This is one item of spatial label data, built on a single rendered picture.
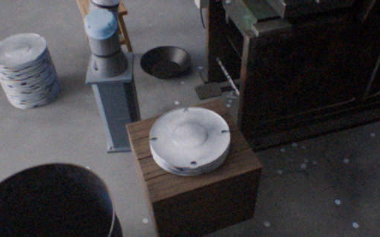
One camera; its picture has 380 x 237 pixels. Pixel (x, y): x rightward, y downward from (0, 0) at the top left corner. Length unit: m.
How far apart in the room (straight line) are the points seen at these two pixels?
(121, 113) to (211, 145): 0.52
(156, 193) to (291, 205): 0.65
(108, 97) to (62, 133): 0.49
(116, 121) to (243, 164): 0.65
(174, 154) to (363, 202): 0.87
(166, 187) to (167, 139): 0.18
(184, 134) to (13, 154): 0.98
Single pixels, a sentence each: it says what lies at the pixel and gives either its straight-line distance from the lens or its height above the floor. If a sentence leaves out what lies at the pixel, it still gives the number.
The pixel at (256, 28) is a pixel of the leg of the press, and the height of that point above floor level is 0.64.
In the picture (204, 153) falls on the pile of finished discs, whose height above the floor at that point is 0.40.
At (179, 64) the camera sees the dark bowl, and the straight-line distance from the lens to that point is 2.32.
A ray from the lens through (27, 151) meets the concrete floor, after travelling 2.03.
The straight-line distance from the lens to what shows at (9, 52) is 2.17.
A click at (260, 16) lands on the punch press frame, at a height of 0.65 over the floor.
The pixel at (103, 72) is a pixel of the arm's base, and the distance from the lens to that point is 1.56.
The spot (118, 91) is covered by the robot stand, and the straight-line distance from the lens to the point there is 1.61.
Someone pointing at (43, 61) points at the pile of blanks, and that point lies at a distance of 2.13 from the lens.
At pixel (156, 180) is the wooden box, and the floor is 0.35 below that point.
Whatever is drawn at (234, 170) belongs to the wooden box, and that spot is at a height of 0.35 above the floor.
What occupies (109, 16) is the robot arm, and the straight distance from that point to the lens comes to 1.51.
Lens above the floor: 1.42
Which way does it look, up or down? 46 degrees down
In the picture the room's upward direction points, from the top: 2 degrees counter-clockwise
